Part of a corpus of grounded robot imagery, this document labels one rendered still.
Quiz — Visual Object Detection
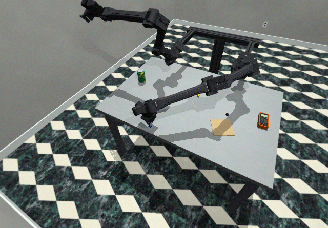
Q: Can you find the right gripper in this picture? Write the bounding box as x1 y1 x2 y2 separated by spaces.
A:
80 9 94 23

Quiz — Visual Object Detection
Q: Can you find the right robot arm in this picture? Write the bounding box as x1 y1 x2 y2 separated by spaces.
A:
81 0 176 62

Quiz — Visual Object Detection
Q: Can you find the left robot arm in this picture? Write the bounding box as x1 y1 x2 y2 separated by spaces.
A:
132 59 260 117

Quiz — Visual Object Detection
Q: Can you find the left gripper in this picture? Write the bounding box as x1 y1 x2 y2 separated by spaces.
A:
141 112 157 126

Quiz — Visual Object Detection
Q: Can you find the green and yellow drink can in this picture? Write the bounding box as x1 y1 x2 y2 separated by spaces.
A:
137 69 146 83

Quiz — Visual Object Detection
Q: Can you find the orange multimeter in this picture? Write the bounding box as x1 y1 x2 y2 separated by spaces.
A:
257 112 269 130

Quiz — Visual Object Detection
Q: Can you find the tan mat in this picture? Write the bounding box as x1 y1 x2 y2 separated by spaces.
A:
210 119 235 136

